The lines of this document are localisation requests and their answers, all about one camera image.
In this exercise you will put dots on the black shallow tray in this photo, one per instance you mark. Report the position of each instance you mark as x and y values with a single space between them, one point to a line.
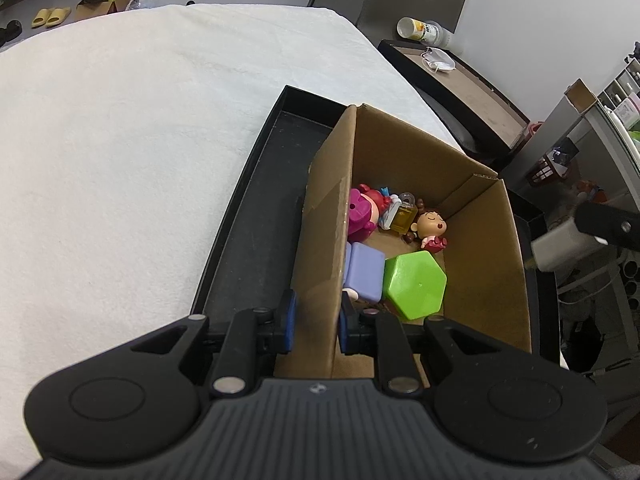
265 200

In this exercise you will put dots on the open cardboard box with packet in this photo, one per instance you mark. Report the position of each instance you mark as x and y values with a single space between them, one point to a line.
97 5

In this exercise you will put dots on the black-rimmed brown side table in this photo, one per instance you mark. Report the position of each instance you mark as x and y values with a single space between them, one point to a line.
475 95

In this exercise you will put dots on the small open cardboard box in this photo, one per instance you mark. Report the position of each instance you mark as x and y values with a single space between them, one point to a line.
581 95

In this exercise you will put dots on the white and yellow bottle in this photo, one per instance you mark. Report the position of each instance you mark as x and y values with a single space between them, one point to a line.
425 31

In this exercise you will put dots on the small perfume bottle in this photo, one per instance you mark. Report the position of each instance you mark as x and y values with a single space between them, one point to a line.
402 217

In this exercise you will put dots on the pink figure toy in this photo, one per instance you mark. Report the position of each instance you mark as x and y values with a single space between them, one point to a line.
362 212

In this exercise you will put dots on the purple block toy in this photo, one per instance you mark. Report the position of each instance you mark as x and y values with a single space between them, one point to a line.
367 270

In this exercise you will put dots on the grey metal cabinet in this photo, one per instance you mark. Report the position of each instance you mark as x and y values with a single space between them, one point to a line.
555 130

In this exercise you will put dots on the white face mask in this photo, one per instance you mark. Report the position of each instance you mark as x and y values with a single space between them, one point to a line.
439 60

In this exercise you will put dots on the green hexagonal container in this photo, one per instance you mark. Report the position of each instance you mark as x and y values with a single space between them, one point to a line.
415 285

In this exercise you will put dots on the brown cardboard box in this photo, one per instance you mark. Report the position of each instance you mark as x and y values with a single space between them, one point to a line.
485 270

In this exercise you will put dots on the white boxy object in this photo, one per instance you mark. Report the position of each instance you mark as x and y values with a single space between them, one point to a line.
557 247

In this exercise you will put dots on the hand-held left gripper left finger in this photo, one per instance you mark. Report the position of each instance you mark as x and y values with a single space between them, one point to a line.
286 322

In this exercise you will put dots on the red plastic basket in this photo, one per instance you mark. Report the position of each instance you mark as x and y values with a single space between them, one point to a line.
547 174

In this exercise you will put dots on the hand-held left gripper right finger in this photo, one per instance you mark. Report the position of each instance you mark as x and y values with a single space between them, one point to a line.
346 326

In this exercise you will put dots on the black shoe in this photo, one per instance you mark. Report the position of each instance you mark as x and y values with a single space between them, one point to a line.
10 32

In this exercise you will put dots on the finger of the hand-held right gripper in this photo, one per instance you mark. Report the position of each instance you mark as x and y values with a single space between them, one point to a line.
612 225

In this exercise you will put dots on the cartoon child doll figure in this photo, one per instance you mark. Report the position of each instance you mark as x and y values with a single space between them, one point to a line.
431 227

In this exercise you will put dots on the yellow slipper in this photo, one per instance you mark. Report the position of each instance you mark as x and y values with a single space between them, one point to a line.
59 16
40 18

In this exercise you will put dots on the black chair seat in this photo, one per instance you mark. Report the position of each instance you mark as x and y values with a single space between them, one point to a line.
450 122

